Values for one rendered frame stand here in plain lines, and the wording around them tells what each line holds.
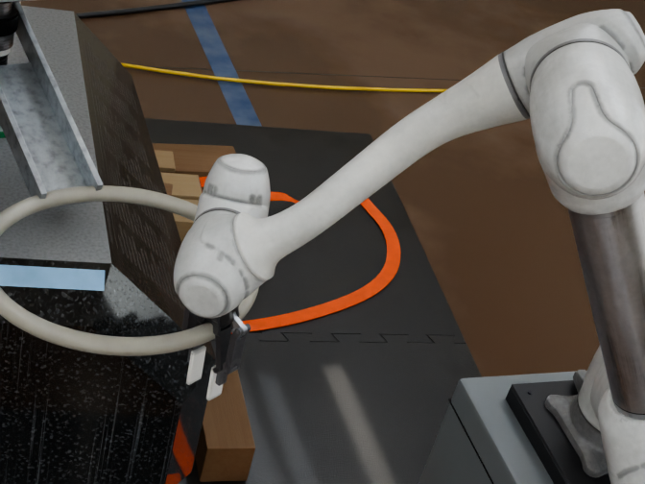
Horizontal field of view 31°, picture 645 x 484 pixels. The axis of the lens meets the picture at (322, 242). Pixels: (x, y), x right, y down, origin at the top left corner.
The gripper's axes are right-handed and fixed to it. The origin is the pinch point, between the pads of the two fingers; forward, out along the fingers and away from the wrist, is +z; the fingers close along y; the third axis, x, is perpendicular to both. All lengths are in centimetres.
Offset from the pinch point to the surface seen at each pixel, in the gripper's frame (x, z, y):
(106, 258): -5.9, -1.6, 33.7
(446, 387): -124, 77, 17
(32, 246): 3.4, -2.0, 43.6
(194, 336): 5.0, -10.6, -0.5
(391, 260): -155, 73, 64
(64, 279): 2.2, 0.9, 35.2
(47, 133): -11, -14, 60
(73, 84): -39, -6, 86
